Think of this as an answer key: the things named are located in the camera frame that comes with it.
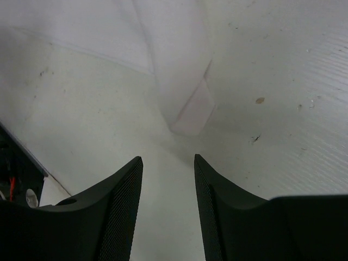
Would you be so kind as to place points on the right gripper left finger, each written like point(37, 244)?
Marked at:
point(95, 224)

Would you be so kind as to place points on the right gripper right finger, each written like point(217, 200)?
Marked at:
point(238, 225)

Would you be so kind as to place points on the white tank top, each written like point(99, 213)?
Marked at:
point(167, 39)

